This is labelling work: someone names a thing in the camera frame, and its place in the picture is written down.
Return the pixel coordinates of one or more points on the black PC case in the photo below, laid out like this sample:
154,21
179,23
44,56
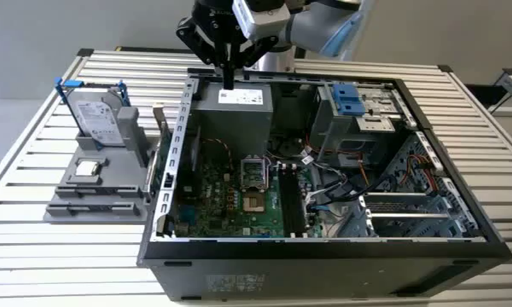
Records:
282,281

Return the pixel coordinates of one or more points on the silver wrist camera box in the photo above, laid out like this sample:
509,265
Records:
260,19

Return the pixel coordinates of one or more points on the blue plastic bay latch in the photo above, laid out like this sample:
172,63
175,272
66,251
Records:
346,99

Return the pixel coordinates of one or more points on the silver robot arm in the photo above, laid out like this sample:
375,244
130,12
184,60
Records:
311,25

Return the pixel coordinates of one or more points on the grey metal drive cage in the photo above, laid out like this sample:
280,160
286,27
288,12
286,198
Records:
410,216

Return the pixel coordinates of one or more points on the grey parts rack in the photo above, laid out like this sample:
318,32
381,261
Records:
130,137

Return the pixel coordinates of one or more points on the CPU socket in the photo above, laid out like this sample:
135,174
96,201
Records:
254,203

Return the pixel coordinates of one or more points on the grey metal disk bay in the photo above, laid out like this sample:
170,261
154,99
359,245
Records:
385,126

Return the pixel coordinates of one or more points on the green graphics card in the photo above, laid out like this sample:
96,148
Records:
166,144

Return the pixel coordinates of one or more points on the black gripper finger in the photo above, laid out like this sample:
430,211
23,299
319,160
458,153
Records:
196,41
256,51

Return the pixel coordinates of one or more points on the green motherboard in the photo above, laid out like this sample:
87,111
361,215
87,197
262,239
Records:
214,204

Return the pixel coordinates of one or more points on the silver CPU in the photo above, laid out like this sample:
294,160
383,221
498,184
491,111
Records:
87,168

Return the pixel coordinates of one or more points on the hard disk in blue carrier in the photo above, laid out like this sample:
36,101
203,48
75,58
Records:
96,118

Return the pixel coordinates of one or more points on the RAM slot white clips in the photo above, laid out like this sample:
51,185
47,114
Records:
288,198

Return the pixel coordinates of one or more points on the grey power supply unit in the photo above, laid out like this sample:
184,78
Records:
235,144

